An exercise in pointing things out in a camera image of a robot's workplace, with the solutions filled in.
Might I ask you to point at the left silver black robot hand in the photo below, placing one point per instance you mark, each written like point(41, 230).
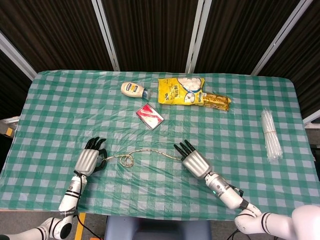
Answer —
point(86, 161)

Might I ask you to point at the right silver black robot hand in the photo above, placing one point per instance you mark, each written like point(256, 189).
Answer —
point(196, 163)

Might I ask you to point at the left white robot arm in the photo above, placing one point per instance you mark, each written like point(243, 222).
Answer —
point(71, 197)

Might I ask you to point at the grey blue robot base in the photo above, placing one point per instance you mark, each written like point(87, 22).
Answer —
point(155, 228)

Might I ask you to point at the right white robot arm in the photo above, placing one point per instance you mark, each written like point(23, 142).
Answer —
point(225, 192)

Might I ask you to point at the green white checked tablecloth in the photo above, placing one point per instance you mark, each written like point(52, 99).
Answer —
point(160, 185)

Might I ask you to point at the gold biscuit pack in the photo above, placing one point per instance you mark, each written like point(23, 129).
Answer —
point(217, 102)

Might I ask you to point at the red ink pad box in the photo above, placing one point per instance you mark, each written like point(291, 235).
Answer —
point(150, 116)

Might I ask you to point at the yellow snack bag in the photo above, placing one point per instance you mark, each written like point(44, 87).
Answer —
point(172, 91)

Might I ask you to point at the clear plastic straw bundle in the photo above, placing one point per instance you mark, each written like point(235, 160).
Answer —
point(271, 135)

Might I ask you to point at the mayonnaise squeeze bottle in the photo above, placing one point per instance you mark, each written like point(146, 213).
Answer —
point(132, 90)

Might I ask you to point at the grey equipment with yellow label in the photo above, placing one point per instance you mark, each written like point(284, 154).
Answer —
point(7, 127)

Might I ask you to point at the white partition frame post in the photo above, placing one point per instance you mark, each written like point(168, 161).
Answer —
point(197, 37)
point(15, 53)
point(277, 42)
point(107, 37)

